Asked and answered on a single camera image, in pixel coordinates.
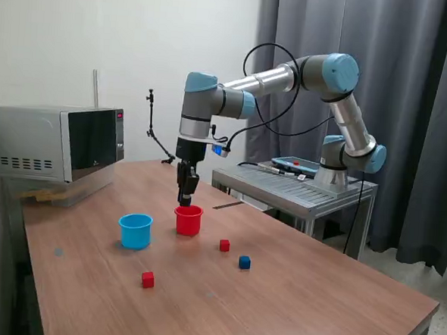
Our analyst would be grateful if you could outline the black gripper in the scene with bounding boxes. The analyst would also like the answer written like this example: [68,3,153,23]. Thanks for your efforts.
[172,136,208,208]

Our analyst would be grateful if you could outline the red plastic cup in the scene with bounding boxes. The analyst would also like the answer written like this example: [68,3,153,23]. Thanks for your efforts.
[172,204,205,237]

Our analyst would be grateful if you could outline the black tape strip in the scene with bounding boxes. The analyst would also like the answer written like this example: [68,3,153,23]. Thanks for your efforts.
[212,199,242,211]

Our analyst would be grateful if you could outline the blue plastic cup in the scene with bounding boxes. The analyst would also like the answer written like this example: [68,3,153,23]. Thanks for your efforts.
[116,212,155,252]

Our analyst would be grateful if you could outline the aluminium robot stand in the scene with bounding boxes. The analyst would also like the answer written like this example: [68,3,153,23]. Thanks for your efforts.
[206,162,380,263]

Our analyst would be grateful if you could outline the robot teach pendant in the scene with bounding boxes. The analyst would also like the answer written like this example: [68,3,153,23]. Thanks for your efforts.
[270,155,320,175]

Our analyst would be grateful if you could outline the wooden plank pieces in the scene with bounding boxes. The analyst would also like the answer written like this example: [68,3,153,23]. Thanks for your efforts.
[19,187,70,207]

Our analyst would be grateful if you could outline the silver microwave oven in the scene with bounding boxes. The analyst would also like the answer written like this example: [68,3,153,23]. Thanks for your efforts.
[0,100,129,188]

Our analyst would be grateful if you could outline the grey curtain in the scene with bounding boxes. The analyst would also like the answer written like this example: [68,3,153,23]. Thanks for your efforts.
[238,0,447,277]

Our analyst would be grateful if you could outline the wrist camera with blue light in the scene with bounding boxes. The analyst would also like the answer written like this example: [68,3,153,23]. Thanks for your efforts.
[208,143,234,160]

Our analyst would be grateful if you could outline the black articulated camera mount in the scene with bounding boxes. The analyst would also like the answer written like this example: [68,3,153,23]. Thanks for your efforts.
[140,89,180,165]

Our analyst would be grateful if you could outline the black pendant cable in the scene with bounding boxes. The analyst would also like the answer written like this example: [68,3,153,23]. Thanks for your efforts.
[236,159,302,179]

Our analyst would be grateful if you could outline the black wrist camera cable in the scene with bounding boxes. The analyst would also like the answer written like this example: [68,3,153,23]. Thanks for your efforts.
[227,40,340,159]

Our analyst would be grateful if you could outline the white wall conduit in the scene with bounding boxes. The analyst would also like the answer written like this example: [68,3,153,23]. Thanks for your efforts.
[91,67,102,110]

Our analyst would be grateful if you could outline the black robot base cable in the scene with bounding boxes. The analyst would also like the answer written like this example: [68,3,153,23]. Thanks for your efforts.
[342,169,365,256]

